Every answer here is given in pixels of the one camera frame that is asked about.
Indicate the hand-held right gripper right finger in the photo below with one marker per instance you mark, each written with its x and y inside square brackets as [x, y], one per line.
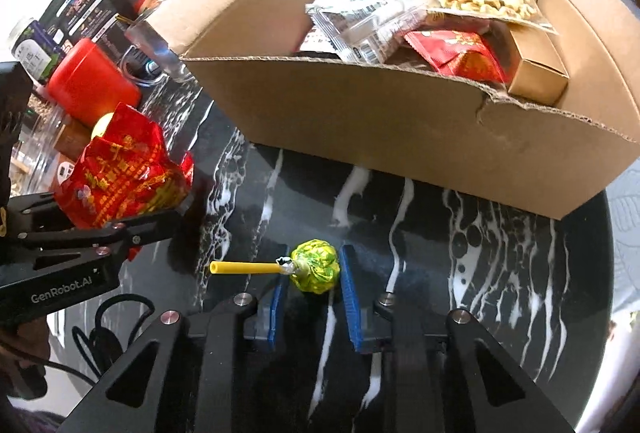
[350, 298]

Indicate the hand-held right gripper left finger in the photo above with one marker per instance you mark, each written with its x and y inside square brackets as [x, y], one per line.
[277, 313]

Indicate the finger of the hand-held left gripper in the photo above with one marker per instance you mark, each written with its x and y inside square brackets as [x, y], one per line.
[35, 213]
[140, 228]

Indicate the green yellow lollipop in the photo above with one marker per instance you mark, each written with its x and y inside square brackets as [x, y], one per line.
[315, 270]

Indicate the red yellow-print snack bag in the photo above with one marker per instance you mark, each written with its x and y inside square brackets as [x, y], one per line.
[125, 173]

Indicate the cardboard box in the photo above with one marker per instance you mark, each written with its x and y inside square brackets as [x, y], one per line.
[350, 123]

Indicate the small red snack packet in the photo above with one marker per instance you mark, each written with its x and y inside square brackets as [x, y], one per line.
[460, 55]

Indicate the white pillow snack packet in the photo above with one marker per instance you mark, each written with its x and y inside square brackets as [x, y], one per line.
[370, 8]

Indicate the gold box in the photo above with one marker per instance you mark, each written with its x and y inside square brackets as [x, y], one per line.
[537, 65]

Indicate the person's left hand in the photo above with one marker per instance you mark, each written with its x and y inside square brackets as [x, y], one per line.
[25, 345]

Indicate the yellow lemon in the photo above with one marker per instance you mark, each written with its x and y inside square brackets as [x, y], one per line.
[102, 125]

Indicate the red plastic container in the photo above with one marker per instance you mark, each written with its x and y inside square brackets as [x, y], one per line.
[90, 83]

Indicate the black printed box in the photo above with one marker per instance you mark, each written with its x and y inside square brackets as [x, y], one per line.
[85, 3]

